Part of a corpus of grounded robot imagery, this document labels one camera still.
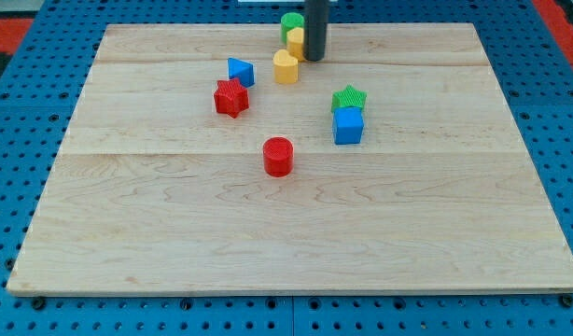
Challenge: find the red star block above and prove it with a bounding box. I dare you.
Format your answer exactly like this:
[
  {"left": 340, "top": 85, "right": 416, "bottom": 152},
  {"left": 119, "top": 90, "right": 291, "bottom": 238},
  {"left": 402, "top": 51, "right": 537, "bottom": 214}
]
[{"left": 214, "top": 77, "right": 249, "bottom": 119}]

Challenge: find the green star block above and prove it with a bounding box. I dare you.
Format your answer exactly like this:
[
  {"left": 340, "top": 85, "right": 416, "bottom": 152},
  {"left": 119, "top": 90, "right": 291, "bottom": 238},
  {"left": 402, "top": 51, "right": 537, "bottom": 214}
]
[{"left": 331, "top": 85, "right": 367, "bottom": 112}]

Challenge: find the yellow heart block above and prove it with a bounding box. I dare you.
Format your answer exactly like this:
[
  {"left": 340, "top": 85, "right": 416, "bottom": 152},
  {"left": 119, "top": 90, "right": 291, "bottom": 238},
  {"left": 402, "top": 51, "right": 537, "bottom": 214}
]
[{"left": 273, "top": 49, "right": 299, "bottom": 84}]

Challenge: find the blue triangle block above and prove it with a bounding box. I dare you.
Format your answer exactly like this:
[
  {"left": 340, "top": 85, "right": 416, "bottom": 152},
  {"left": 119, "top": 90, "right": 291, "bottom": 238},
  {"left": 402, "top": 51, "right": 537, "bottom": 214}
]
[{"left": 227, "top": 58, "right": 255, "bottom": 88}]

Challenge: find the red cylinder block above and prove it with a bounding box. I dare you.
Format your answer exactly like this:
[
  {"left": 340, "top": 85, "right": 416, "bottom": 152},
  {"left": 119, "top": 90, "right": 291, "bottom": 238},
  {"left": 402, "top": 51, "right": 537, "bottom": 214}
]
[{"left": 262, "top": 137, "right": 294, "bottom": 177}]

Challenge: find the blue cube block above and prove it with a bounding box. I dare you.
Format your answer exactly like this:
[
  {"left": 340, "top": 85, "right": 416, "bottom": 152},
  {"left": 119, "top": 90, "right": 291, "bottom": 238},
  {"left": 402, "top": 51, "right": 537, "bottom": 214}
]
[{"left": 332, "top": 106, "right": 364, "bottom": 145}]

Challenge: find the yellow pentagon block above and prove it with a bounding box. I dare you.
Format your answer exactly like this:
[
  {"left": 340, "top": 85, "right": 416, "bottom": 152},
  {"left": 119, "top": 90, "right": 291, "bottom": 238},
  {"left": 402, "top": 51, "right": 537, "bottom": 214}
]
[{"left": 286, "top": 27, "right": 306, "bottom": 62}]

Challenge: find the wooden board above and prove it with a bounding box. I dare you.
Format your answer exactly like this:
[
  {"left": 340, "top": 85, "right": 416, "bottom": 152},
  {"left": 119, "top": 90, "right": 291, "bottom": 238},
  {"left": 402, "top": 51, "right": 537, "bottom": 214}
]
[{"left": 7, "top": 23, "right": 573, "bottom": 297}]

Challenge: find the green cylinder block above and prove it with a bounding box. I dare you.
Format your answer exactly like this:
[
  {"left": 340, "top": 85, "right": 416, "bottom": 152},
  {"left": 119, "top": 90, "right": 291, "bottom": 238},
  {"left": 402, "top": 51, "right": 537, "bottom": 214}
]
[{"left": 280, "top": 12, "right": 304, "bottom": 44}]

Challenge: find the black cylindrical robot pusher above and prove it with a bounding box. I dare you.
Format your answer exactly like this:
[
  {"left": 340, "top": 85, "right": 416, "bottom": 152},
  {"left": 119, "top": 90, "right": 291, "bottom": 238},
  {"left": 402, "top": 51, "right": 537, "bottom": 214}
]
[{"left": 303, "top": 0, "right": 329, "bottom": 62}]

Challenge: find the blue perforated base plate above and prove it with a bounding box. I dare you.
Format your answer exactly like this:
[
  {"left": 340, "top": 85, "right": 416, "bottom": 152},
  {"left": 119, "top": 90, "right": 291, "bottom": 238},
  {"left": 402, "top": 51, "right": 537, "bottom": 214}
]
[{"left": 0, "top": 1, "right": 573, "bottom": 335}]

